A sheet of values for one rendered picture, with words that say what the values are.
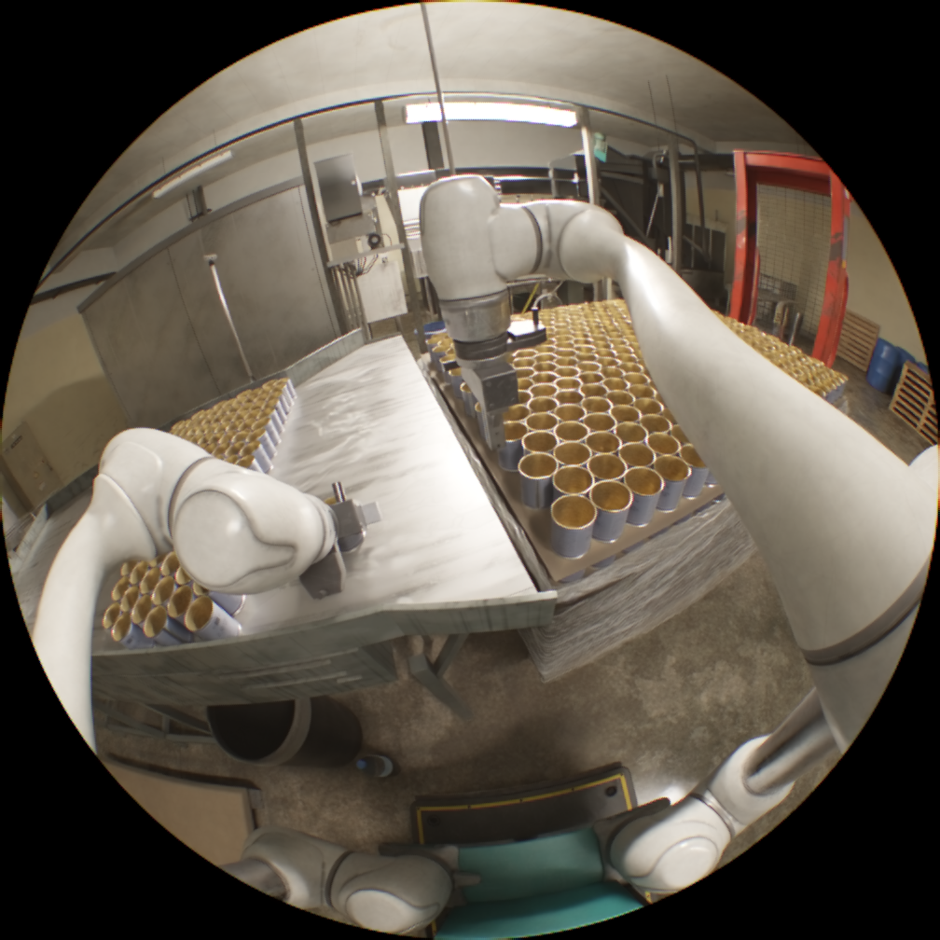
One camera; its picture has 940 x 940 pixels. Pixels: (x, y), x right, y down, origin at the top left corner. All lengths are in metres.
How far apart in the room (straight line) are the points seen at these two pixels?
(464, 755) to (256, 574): 1.36
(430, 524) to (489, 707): 1.09
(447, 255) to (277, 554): 0.34
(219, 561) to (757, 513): 0.30
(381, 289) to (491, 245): 2.87
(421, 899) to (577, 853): 0.36
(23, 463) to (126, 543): 6.42
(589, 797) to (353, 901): 0.78
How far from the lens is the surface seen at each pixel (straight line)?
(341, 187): 2.74
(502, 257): 0.41
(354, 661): 0.64
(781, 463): 0.15
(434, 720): 1.57
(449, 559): 0.54
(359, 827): 1.69
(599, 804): 1.23
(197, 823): 2.11
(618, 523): 0.54
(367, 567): 0.58
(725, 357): 0.18
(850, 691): 0.17
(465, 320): 0.41
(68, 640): 0.31
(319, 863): 0.76
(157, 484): 0.35
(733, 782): 0.71
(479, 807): 1.21
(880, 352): 8.01
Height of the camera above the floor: 1.52
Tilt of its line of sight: 39 degrees down
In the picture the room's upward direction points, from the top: 10 degrees counter-clockwise
